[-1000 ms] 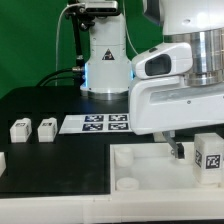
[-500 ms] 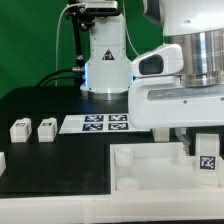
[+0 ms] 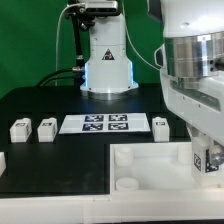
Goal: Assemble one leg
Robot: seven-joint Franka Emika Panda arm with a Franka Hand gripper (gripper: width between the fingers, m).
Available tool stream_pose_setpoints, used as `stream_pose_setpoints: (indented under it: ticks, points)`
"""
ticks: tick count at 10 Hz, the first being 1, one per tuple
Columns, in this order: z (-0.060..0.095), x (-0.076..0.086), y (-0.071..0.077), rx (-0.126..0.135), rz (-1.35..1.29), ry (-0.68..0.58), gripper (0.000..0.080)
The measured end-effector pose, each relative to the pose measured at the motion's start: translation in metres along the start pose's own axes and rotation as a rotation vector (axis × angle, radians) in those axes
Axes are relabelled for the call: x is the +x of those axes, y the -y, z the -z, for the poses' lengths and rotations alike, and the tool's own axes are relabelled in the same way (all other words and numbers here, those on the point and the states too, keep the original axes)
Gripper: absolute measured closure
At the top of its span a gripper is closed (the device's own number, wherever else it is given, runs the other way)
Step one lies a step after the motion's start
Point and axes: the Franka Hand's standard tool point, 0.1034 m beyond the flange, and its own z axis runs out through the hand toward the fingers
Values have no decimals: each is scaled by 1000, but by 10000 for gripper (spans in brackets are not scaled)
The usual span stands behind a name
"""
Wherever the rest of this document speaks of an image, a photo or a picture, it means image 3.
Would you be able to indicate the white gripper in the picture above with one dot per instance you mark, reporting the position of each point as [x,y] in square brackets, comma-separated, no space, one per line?
[192,79]

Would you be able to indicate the white square table top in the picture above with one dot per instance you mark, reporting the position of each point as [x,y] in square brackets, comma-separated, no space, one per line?
[153,166]

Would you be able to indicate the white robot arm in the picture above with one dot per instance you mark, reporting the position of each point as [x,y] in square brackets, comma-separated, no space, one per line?
[108,72]

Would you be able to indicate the white front fence bar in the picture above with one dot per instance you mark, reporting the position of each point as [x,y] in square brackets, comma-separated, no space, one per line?
[152,205]

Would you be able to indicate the white marker sheet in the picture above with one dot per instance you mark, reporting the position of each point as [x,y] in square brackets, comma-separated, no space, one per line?
[105,123]

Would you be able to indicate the white left fence piece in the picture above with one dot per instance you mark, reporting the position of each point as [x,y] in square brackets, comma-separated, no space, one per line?
[2,163]

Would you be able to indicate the grey camera on mount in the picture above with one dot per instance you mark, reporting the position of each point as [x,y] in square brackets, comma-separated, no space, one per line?
[101,7]

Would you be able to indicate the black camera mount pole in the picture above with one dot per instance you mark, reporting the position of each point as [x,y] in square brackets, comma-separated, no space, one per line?
[72,15]

